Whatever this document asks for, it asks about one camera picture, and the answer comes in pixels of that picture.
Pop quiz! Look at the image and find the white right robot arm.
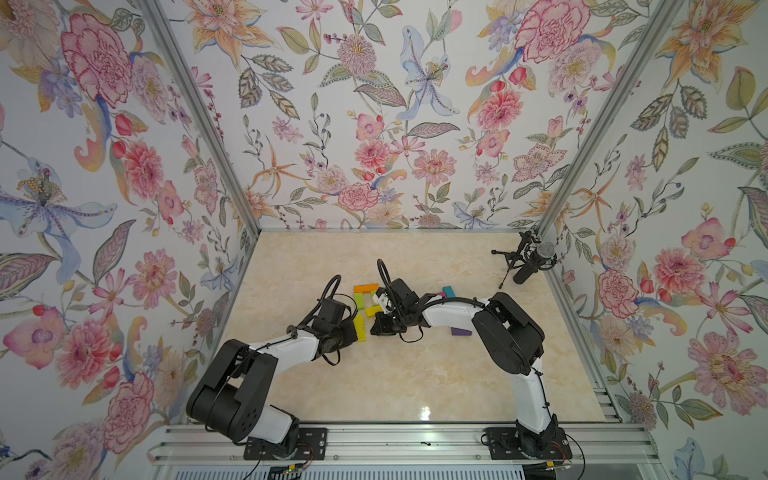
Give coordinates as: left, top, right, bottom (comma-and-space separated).
371, 279, 566, 459

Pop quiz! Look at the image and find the yellow green block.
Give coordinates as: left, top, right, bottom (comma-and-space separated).
353, 314, 366, 343

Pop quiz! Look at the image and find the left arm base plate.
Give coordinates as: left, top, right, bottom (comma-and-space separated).
243, 427, 328, 461

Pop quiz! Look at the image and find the orange long block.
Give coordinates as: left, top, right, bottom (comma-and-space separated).
353, 283, 380, 294

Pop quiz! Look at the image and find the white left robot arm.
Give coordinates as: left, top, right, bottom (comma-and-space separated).
186, 298, 358, 451

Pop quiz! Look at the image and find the aluminium frame rail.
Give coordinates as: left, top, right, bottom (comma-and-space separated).
147, 423, 661, 467

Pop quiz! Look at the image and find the purple block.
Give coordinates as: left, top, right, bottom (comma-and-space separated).
451, 327, 472, 336

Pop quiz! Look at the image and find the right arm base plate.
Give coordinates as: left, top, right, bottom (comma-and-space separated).
481, 427, 573, 462

